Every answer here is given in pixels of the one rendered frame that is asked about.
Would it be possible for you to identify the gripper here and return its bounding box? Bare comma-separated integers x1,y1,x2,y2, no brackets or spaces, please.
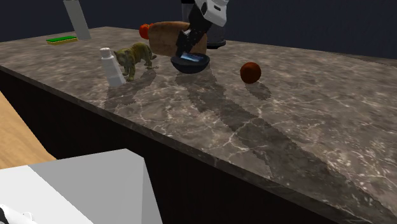
175,2,214,58

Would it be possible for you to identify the blue rectangular object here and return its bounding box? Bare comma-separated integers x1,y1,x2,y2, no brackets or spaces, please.
181,52,204,63

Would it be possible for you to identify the dark blue bowl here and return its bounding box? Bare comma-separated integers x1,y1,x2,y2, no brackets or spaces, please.
170,53,211,75

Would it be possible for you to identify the brown bread loaf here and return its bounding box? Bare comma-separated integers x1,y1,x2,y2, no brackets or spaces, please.
147,20,208,58

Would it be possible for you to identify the red tomato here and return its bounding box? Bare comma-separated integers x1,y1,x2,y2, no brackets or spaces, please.
138,23,153,41

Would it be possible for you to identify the yellow-green tiger figure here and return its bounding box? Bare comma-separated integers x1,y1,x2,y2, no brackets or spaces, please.
113,42,158,82

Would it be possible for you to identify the red-brown ball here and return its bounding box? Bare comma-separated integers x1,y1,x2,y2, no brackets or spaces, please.
239,61,262,85

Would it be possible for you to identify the white bottle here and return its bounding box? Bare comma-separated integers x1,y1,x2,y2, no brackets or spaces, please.
99,46,127,88

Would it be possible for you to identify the tall grey box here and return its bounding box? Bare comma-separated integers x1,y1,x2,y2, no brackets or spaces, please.
62,0,92,41

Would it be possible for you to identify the green and yellow sponge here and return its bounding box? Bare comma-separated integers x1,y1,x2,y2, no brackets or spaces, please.
46,35,79,46

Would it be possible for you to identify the grey and white block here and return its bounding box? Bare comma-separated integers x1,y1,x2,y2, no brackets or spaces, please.
0,148,164,224

